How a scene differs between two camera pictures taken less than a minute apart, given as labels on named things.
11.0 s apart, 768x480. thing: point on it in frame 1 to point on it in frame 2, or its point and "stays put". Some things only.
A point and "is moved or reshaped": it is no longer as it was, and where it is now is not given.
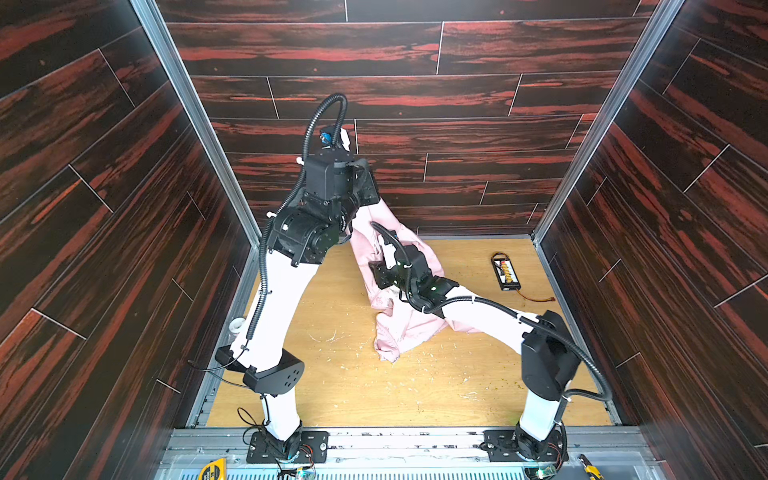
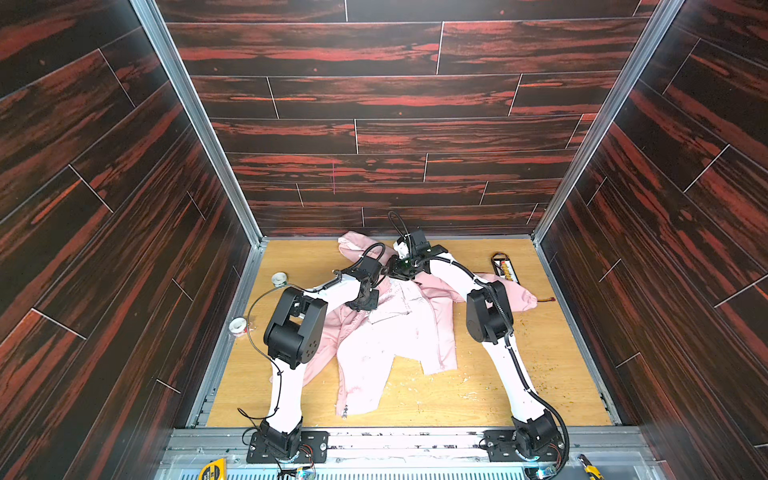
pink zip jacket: [375, 236] is moved or reshaped
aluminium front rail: [415, 454] stays put
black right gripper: [383, 276] to [402, 270]
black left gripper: [366, 184] to [365, 298]
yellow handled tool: [592, 471] stays put
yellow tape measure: [215, 470] stays put
